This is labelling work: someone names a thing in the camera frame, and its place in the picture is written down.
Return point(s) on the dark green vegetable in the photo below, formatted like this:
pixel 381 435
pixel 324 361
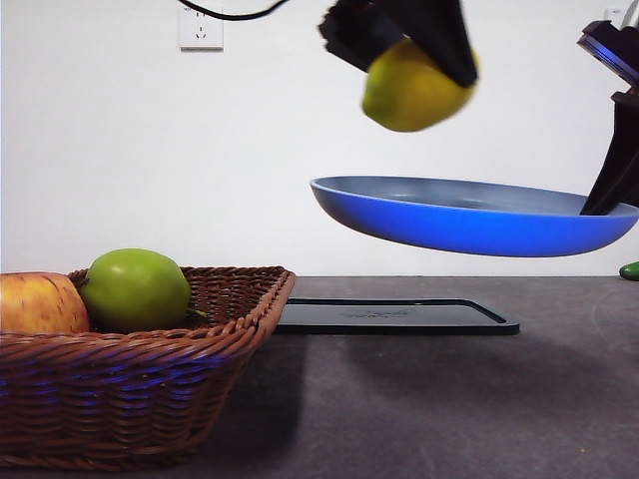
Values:
pixel 631 271

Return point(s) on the brown wicker basket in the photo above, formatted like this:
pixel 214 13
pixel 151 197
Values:
pixel 150 389

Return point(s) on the blue plate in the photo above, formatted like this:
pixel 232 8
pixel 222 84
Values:
pixel 469 227

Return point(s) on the black flat tray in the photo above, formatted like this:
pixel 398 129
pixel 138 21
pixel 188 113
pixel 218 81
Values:
pixel 399 317

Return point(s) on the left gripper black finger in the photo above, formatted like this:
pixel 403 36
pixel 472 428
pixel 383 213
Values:
pixel 442 35
pixel 357 35

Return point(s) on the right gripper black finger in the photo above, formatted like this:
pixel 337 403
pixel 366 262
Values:
pixel 621 159

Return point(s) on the green apple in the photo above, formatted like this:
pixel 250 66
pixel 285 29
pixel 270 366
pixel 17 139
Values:
pixel 135 289

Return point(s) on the yellow lemon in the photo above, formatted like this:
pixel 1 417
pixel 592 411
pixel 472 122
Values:
pixel 409 95

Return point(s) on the red yellow apple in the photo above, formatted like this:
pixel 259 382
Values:
pixel 35 304

